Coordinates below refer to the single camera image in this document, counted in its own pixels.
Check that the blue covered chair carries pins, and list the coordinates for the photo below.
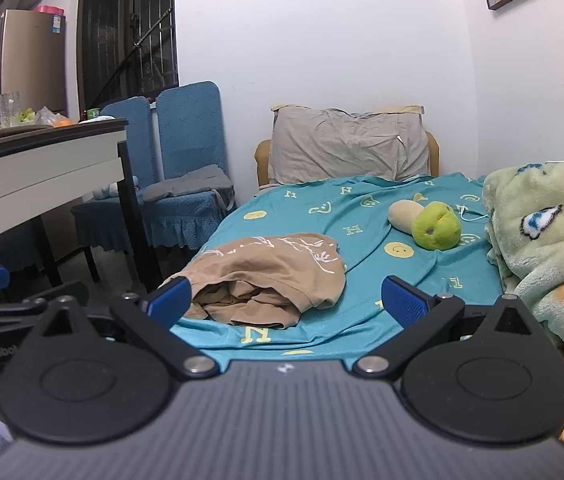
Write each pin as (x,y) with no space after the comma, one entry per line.
(187,125)
(127,135)

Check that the teal printed bedsheet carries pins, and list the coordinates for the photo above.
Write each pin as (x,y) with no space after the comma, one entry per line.
(372,270)

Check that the tan printed t-shirt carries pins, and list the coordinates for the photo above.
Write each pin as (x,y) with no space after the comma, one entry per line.
(272,270)

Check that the grey pillow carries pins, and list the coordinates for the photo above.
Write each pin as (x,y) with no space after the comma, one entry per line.
(342,145)

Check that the green fleece blanket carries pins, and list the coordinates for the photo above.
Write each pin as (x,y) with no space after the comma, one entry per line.
(552,260)

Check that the light blue cloth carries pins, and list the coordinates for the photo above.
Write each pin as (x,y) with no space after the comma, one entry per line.
(109,190)

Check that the grey seat cushion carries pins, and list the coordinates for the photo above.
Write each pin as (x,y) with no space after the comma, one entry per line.
(187,182)

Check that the tan padded headboard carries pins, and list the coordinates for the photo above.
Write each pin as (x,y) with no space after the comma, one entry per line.
(262,165)

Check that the green can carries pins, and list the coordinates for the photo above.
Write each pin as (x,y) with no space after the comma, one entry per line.
(93,115)

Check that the cream pillow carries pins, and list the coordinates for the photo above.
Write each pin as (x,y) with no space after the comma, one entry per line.
(402,109)

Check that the dark barred window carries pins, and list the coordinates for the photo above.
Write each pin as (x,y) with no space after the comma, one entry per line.
(127,35)

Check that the green leafy vegetable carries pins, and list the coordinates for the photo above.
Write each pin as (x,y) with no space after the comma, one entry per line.
(26,116)

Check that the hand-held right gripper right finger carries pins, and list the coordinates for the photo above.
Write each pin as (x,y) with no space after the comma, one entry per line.
(404,302)

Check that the plastic bag with oranges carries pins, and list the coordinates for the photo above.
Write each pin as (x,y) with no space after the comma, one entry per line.
(47,117)

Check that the clear glass jar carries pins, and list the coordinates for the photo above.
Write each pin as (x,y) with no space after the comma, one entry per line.
(9,110)

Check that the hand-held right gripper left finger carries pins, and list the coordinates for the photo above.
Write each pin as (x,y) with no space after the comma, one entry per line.
(169,300)

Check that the green and beige plush toy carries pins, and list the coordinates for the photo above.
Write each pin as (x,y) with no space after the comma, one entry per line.
(434,225)

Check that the pink container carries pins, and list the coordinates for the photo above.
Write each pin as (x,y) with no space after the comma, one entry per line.
(51,10)

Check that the white table with black legs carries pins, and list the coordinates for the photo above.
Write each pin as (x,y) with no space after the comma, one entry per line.
(37,170)

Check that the bronze refrigerator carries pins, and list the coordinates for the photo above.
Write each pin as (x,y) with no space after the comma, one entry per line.
(32,60)

